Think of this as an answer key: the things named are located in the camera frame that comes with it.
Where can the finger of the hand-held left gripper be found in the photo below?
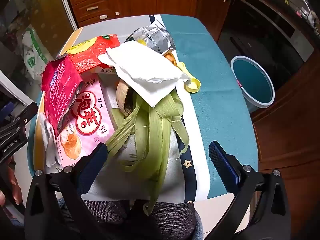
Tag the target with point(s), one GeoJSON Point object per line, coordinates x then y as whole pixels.
{"type": "Point", "coordinates": [26, 113]}

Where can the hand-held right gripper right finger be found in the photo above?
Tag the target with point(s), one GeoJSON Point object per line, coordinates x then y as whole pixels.
{"type": "Point", "coordinates": [221, 157]}

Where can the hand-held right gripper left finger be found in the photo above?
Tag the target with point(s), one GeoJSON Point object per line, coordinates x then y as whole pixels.
{"type": "Point", "coordinates": [96, 157]}

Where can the pink snack box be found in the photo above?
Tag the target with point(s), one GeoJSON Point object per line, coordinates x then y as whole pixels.
{"type": "Point", "coordinates": [87, 120]}

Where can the green corn husks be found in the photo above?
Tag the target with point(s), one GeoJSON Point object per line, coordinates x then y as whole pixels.
{"type": "Point", "coordinates": [155, 130]}

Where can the teal round trash bin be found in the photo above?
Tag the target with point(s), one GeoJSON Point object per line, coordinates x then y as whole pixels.
{"type": "Point", "coordinates": [250, 85]}

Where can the orange peel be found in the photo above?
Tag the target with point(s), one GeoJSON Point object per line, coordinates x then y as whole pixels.
{"type": "Point", "coordinates": [170, 58]}

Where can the person's left hand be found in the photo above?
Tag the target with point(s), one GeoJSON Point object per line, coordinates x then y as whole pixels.
{"type": "Point", "coordinates": [15, 185]}

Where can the crumpled white tissue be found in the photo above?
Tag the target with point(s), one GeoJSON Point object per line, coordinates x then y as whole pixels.
{"type": "Point", "coordinates": [48, 140]}

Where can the dark red foil packet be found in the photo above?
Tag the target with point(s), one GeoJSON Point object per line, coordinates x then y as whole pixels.
{"type": "Point", "coordinates": [60, 85]}

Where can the white and green plastic bag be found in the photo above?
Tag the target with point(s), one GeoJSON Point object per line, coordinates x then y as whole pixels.
{"type": "Point", "coordinates": [32, 55]}

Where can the brown coconut shell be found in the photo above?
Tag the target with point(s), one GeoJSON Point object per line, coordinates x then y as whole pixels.
{"type": "Point", "coordinates": [122, 95]}

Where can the yellow plastic measuring spoon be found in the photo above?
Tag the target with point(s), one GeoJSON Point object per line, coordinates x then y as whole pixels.
{"type": "Point", "coordinates": [192, 85]}

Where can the red plastic bag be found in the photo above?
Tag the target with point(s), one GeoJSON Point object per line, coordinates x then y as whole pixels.
{"type": "Point", "coordinates": [87, 55]}

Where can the person's leg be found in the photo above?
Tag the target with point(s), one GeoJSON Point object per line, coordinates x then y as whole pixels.
{"type": "Point", "coordinates": [162, 220]}

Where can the white paper towel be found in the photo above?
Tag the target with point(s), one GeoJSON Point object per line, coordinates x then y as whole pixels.
{"type": "Point", "coordinates": [140, 70]}

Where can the black built-in appliance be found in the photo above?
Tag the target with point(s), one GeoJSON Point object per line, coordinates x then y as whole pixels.
{"type": "Point", "coordinates": [262, 37]}

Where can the silver green foil packet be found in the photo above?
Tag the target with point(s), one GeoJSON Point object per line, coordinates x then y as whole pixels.
{"type": "Point", "coordinates": [150, 36]}

